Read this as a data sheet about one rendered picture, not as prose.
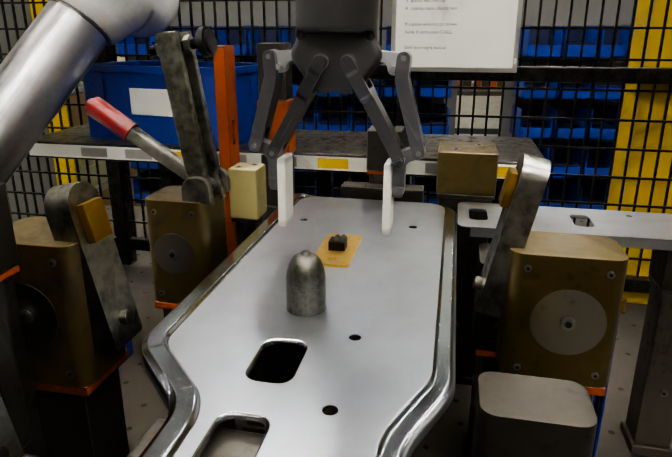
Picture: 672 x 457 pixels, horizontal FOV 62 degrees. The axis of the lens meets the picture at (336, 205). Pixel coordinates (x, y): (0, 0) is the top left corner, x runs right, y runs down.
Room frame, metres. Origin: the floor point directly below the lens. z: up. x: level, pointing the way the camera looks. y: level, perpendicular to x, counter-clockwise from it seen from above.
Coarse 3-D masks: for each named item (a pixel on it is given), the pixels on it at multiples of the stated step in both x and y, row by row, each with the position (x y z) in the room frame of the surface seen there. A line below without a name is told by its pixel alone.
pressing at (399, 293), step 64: (256, 256) 0.52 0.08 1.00; (384, 256) 0.52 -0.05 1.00; (448, 256) 0.52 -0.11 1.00; (192, 320) 0.39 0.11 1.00; (256, 320) 0.39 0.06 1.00; (320, 320) 0.39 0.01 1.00; (384, 320) 0.39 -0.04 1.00; (448, 320) 0.39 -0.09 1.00; (192, 384) 0.30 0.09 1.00; (256, 384) 0.30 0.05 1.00; (320, 384) 0.30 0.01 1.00; (384, 384) 0.30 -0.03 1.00; (448, 384) 0.31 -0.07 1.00; (192, 448) 0.25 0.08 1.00; (320, 448) 0.25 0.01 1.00; (384, 448) 0.25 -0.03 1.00
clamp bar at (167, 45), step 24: (168, 48) 0.55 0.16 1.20; (192, 48) 0.56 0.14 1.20; (216, 48) 0.57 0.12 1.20; (168, 72) 0.55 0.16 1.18; (192, 72) 0.57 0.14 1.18; (168, 96) 0.55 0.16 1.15; (192, 96) 0.57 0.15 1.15; (192, 120) 0.54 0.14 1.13; (192, 144) 0.54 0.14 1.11; (192, 168) 0.55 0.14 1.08; (216, 168) 0.57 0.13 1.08; (216, 192) 0.57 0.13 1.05
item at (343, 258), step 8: (328, 240) 0.55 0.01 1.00; (344, 240) 0.53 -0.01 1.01; (352, 240) 0.55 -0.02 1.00; (360, 240) 0.55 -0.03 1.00; (320, 248) 0.53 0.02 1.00; (328, 248) 0.53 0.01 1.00; (336, 248) 0.52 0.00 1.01; (344, 248) 0.52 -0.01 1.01; (352, 248) 0.53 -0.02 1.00; (320, 256) 0.51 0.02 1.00; (328, 256) 0.51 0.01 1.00; (336, 256) 0.51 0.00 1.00; (344, 256) 0.51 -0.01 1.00; (352, 256) 0.51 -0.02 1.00; (328, 264) 0.49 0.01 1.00; (336, 264) 0.49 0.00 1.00; (344, 264) 0.49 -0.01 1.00
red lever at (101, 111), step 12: (96, 108) 0.57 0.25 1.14; (108, 108) 0.58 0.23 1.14; (96, 120) 0.58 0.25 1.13; (108, 120) 0.57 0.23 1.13; (120, 120) 0.57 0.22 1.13; (132, 120) 0.58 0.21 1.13; (120, 132) 0.57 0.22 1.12; (132, 132) 0.57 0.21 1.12; (144, 132) 0.58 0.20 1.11; (144, 144) 0.57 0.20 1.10; (156, 144) 0.57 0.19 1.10; (156, 156) 0.56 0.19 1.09; (168, 156) 0.56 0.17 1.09; (168, 168) 0.56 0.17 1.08; (180, 168) 0.56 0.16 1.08
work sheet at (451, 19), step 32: (416, 0) 1.06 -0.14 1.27; (448, 0) 1.05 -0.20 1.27; (480, 0) 1.04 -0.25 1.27; (512, 0) 1.02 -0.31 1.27; (416, 32) 1.06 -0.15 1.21; (448, 32) 1.05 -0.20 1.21; (480, 32) 1.03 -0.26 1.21; (512, 32) 1.02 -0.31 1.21; (416, 64) 1.06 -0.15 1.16; (448, 64) 1.05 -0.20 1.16; (480, 64) 1.03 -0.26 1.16; (512, 64) 1.02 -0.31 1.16
